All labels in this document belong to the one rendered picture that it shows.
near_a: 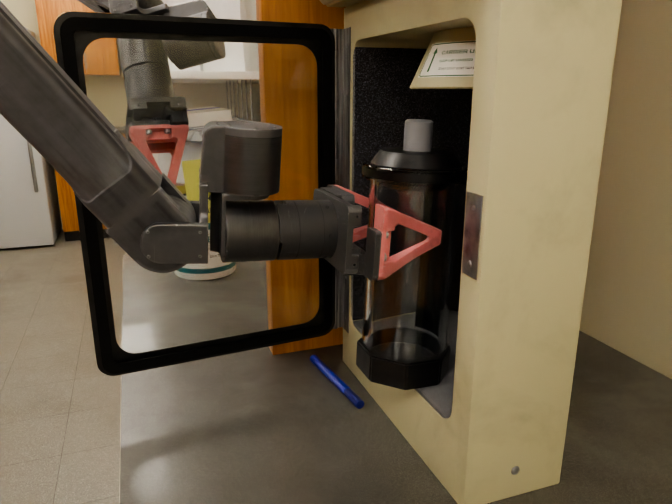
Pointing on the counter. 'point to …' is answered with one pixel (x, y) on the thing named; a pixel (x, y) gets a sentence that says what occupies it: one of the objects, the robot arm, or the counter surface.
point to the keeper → (472, 234)
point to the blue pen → (337, 382)
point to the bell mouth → (448, 61)
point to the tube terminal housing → (510, 232)
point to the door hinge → (343, 153)
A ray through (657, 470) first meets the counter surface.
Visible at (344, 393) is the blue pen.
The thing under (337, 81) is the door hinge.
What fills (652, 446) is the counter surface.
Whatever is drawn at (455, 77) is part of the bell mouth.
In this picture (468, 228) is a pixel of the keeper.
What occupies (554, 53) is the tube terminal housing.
